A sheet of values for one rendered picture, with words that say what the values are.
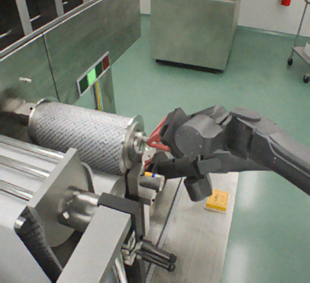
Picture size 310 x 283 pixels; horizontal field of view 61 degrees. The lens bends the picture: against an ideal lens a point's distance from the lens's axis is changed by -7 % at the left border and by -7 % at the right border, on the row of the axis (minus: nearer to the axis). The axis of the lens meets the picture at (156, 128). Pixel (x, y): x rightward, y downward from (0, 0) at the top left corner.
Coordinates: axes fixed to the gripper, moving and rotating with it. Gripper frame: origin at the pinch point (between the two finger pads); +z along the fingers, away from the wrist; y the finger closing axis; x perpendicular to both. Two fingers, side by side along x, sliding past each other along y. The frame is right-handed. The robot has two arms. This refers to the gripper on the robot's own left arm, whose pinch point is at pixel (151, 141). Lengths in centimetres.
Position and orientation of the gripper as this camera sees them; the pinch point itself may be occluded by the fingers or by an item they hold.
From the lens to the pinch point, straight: 66.2
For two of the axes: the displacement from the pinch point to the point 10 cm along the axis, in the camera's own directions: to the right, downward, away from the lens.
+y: 3.6, -6.8, 6.4
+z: -7.1, 2.5, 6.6
